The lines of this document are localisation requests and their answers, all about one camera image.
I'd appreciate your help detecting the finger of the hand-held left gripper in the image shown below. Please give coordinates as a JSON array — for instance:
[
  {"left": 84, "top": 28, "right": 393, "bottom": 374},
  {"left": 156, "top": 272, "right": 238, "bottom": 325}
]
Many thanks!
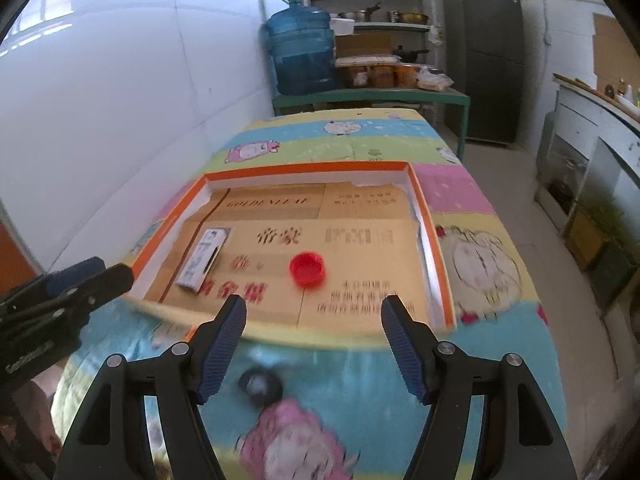
[
  {"left": 0, "top": 257, "right": 107, "bottom": 306},
  {"left": 50, "top": 263, "right": 136, "bottom": 318}
]

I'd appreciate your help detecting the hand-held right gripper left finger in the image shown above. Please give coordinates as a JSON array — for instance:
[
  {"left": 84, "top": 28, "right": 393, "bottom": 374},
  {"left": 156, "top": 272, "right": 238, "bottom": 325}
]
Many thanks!
[{"left": 52, "top": 294, "right": 247, "bottom": 480}]

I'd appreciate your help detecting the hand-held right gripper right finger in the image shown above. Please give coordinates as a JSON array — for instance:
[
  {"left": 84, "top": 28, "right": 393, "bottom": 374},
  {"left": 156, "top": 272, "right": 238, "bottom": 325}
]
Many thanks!
[{"left": 381, "top": 295, "right": 576, "bottom": 480}]

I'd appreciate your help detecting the red bottle cap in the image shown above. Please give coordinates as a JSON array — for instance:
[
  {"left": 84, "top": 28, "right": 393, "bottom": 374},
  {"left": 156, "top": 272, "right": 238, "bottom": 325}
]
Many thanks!
[{"left": 289, "top": 252, "right": 327, "bottom": 287}]

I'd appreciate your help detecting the orange rimmed cardboard box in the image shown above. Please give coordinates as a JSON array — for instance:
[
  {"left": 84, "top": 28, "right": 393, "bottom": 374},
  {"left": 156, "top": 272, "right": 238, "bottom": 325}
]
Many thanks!
[{"left": 131, "top": 161, "right": 457, "bottom": 333}]

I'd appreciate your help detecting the dark round object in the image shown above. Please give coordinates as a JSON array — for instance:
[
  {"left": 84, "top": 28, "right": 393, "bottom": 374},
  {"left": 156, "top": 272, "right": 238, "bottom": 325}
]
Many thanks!
[{"left": 239, "top": 367, "right": 283, "bottom": 403}]

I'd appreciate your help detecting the small white packet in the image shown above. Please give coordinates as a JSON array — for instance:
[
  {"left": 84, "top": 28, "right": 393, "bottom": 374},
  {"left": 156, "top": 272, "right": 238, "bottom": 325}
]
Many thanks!
[{"left": 175, "top": 227, "right": 232, "bottom": 293}]

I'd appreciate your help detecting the printed cartoon blanket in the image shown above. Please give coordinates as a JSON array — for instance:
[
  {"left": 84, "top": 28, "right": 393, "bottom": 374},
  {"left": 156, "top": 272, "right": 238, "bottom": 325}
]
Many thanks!
[{"left": 52, "top": 107, "right": 568, "bottom": 480}]

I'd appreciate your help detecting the green metal table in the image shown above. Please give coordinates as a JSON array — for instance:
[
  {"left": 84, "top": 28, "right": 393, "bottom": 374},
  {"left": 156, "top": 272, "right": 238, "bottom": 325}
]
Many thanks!
[{"left": 272, "top": 87, "right": 471, "bottom": 158}]

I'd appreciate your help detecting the clear plastic bag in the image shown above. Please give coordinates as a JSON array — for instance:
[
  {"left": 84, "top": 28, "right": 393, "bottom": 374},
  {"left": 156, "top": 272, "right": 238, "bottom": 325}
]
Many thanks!
[{"left": 417, "top": 66, "right": 455, "bottom": 92}]

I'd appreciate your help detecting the grey cabinet desk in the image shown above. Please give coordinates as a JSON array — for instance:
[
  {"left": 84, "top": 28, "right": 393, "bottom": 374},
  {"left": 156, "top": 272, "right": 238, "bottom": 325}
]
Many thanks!
[{"left": 537, "top": 74, "right": 640, "bottom": 281}]

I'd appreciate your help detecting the black wok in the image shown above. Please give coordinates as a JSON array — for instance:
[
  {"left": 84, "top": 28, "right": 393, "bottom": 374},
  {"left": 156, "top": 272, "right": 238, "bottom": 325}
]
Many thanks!
[{"left": 392, "top": 45, "right": 430, "bottom": 63}]

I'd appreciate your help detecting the blue water jug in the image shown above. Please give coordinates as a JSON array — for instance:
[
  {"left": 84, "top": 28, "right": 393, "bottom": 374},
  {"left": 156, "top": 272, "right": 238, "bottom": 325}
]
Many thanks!
[{"left": 263, "top": 6, "right": 337, "bottom": 96}]

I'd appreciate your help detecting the dark grey fridge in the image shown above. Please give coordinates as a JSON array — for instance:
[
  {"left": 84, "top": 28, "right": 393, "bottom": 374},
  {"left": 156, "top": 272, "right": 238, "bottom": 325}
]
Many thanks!
[{"left": 441, "top": 0, "right": 525, "bottom": 147}]

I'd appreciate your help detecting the brown cardboard box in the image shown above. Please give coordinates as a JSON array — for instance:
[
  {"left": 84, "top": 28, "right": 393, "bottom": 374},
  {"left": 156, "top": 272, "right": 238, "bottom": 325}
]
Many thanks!
[{"left": 334, "top": 32, "right": 393, "bottom": 58}]

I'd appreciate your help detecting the metal bowl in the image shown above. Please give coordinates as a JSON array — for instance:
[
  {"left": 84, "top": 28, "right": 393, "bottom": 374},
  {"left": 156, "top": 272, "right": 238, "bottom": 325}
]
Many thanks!
[{"left": 385, "top": 10, "right": 430, "bottom": 25}]

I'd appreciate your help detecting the metal pot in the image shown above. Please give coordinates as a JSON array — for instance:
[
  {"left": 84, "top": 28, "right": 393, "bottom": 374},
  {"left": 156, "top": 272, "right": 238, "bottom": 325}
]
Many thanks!
[{"left": 339, "top": 7, "right": 381, "bottom": 23}]

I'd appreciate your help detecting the cardboard sheet on wall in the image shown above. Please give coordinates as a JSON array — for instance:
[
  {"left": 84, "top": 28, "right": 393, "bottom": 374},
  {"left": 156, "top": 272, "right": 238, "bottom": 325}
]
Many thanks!
[{"left": 592, "top": 12, "right": 640, "bottom": 93}]

